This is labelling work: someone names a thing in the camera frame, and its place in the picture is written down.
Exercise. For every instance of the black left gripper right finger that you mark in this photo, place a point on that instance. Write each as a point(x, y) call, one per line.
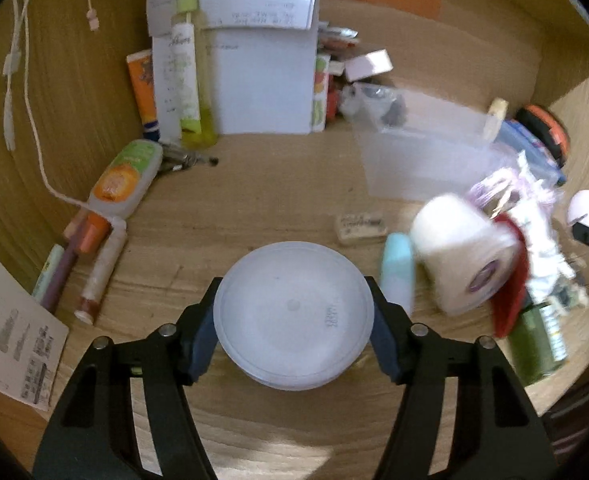
point(497, 433)

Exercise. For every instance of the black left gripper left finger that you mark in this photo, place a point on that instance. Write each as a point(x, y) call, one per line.
point(91, 434)

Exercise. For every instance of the green glass jar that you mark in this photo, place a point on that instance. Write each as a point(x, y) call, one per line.
point(538, 346)

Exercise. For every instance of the red pouch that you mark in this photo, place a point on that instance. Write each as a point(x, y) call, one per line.
point(508, 300)

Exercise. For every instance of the white AB eraser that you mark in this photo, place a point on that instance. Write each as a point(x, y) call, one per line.
point(365, 227)

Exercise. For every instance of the pink round mini fan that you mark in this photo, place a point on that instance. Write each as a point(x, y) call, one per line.
point(578, 209)

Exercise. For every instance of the receipt paper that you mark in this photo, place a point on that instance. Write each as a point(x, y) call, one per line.
point(31, 343)

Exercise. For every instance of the white brown lip tube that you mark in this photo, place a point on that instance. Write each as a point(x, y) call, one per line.
point(96, 284)

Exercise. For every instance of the orange capped marker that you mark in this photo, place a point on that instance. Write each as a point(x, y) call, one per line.
point(94, 230)

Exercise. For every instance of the orange green lotion tube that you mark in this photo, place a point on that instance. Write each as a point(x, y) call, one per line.
point(127, 179)

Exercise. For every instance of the black pens cluster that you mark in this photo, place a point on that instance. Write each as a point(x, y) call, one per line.
point(178, 159)

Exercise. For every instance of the clear plastic storage bin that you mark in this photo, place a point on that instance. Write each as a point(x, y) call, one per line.
point(415, 146)

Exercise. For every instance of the blue patchwork pencil case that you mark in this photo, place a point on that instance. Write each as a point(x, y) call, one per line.
point(539, 159)

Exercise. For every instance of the black orange zip case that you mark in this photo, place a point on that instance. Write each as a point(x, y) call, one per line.
point(546, 127)

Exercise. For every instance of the cream lotion bottle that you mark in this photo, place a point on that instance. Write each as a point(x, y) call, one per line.
point(496, 115)

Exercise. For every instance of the yellow green spray bottle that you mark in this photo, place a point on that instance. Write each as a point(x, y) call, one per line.
point(193, 103)

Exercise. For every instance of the small white cardboard box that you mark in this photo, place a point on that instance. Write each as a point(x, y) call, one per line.
point(368, 65)

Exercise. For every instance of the fruit pattern box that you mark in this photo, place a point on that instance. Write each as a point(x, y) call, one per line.
point(320, 92)

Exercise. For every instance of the white folded paper stand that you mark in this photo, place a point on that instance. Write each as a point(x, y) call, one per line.
point(261, 57)

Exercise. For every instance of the stack of books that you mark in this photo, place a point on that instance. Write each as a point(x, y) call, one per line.
point(339, 42)

